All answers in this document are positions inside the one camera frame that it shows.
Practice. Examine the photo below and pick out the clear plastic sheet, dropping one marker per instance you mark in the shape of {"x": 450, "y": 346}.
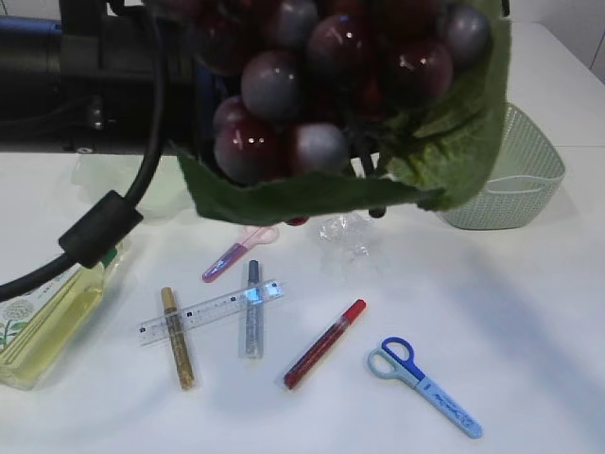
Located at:
{"x": 345, "y": 242}

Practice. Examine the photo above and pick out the purple grape bunch with leaf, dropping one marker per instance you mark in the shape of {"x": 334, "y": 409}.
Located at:
{"x": 333, "y": 106}

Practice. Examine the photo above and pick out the yellow tea drink bottle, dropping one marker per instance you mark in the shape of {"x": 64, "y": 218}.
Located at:
{"x": 37, "y": 326}

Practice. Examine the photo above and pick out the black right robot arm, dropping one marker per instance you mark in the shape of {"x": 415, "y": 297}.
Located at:
{"x": 86, "y": 78}

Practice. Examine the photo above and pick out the silver glitter pen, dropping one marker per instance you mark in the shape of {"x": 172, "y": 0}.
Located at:
{"x": 254, "y": 315}

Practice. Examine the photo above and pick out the gold glitter pen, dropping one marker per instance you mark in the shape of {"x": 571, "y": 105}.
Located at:
{"x": 177, "y": 340}

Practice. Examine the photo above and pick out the red glitter pen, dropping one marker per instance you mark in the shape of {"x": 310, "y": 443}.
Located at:
{"x": 322, "y": 345}

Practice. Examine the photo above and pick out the clear plastic ruler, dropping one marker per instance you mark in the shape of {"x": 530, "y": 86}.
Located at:
{"x": 209, "y": 311}

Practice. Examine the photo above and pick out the green plastic woven basket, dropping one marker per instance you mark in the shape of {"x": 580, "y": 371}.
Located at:
{"x": 527, "y": 174}

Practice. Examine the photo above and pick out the pink small scissors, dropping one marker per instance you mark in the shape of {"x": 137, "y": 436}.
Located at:
{"x": 250, "y": 237}

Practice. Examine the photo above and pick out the blue capped scissors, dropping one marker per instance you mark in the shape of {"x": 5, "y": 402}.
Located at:
{"x": 394, "y": 359}

